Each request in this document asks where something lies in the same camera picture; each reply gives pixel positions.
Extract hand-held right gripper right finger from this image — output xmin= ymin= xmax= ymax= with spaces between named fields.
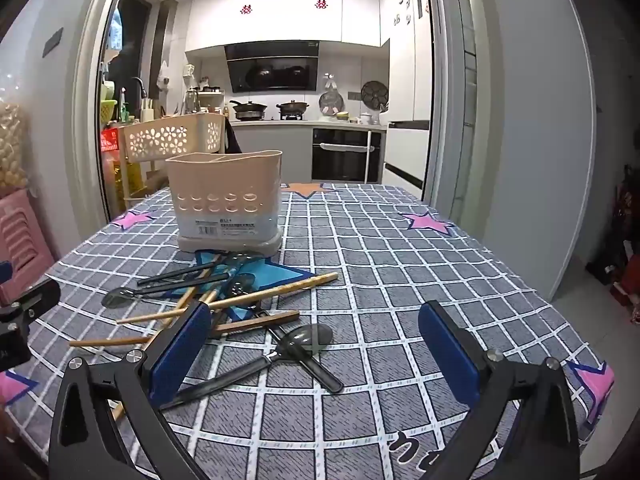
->
xmin=419 ymin=301 xmax=582 ymax=480

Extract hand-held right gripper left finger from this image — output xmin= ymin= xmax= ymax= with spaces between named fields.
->
xmin=47 ymin=302 xmax=213 ymax=480

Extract beige plastic utensil holder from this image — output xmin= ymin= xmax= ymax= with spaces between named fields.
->
xmin=165 ymin=149 xmax=283 ymax=253

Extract stack of pink plastic stools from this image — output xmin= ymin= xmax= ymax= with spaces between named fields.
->
xmin=0 ymin=189 xmax=55 ymax=306

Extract grey checkered star tablecloth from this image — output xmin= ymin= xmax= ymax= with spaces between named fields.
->
xmin=0 ymin=182 xmax=616 ymax=480

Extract clear bag of nuts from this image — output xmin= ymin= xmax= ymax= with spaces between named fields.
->
xmin=0 ymin=102 xmax=28 ymax=196

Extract yellow oil bottle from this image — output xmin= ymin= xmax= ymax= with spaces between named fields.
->
xmin=112 ymin=157 xmax=132 ymax=206

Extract beige flower-cutout trolley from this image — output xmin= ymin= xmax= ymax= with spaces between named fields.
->
xmin=117 ymin=112 xmax=226 ymax=211

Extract black hanging cloth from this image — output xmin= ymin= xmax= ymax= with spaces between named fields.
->
xmin=223 ymin=119 xmax=243 ymax=153

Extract black built-in oven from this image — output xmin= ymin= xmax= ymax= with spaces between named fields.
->
xmin=311 ymin=127 xmax=387 ymax=183

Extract grey kitchen counter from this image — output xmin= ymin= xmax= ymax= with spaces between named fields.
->
xmin=227 ymin=119 xmax=388 ymax=183

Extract black wok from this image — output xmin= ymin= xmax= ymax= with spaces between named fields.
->
xmin=229 ymin=100 xmax=268 ymax=121

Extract black lidded pot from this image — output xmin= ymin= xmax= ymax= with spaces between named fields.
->
xmin=276 ymin=100 xmax=310 ymax=120

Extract black range hood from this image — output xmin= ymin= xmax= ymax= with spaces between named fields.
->
xmin=224 ymin=40 xmax=321 ymax=93

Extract white upper cabinets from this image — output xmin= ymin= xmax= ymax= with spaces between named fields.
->
xmin=185 ymin=0 xmax=391 ymax=53

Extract dark wall switch panel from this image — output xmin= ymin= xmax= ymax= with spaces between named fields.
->
xmin=42 ymin=27 xmax=65 ymax=56

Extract round black wall tray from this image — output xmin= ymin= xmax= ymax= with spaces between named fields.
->
xmin=361 ymin=81 xmax=390 ymax=110

